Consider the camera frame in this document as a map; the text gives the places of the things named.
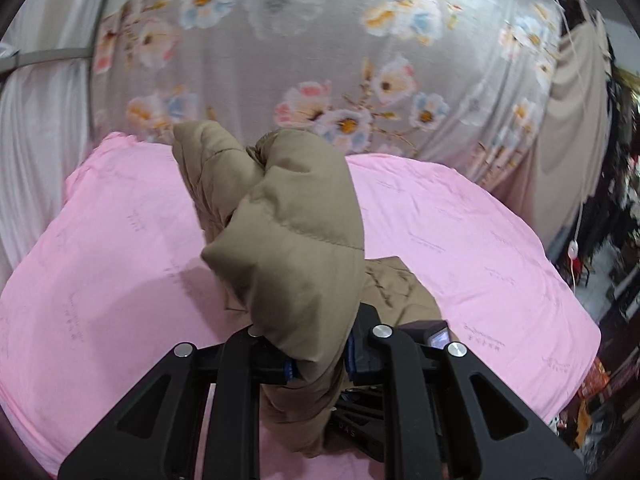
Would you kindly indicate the pink bed sheet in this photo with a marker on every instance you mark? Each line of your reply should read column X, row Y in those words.
column 100, row 260

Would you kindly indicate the white satin curtain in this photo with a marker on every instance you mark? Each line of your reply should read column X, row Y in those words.
column 45, row 160

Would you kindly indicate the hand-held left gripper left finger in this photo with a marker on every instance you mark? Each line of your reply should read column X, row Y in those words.
column 270, row 365

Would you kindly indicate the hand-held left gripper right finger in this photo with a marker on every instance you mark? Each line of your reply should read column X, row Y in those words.
column 362, row 355

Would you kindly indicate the grey floral cloth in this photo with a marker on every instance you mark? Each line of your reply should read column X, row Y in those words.
column 300, row 35

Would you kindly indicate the red and orange packaging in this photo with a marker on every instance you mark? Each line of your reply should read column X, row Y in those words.
column 595, row 385

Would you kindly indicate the olive quilted jacket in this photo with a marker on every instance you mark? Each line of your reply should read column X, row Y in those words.
column 300, row 220

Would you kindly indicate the beige hanging cloth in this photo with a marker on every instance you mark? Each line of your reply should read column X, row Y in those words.
column 575, row 135

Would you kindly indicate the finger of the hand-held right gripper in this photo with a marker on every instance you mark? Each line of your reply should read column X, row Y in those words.
column 350, row 425

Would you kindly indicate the grey metal rail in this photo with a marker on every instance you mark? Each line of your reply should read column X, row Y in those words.
column 50, row 56

